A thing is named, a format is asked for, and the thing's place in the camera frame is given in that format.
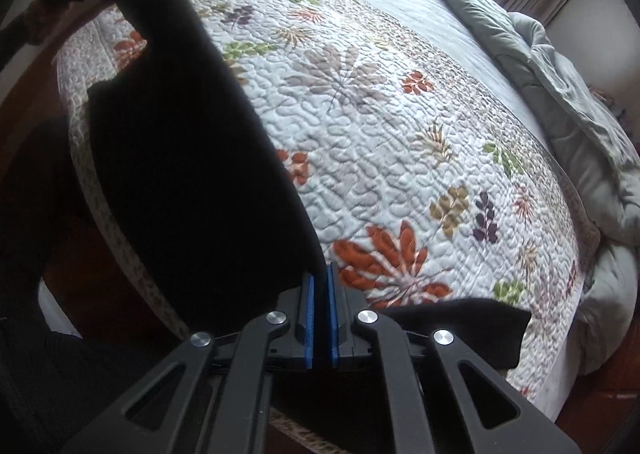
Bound grey-green comforter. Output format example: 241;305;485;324
445;0;639;374

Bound white floral quilt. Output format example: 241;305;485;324
54;0;601;423

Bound black pants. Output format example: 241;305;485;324
0;0;533;454

